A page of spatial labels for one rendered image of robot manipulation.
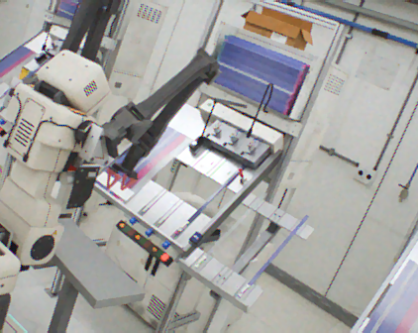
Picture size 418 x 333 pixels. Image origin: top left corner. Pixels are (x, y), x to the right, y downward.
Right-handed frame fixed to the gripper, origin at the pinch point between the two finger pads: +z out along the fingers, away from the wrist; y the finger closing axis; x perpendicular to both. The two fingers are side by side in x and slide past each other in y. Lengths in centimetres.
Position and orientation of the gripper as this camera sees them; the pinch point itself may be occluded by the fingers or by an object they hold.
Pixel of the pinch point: (115, 187)
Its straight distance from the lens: 200.9
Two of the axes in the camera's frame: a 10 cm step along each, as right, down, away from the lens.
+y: 4.0, 1.3, 9.1
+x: -7.6, -5.0, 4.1
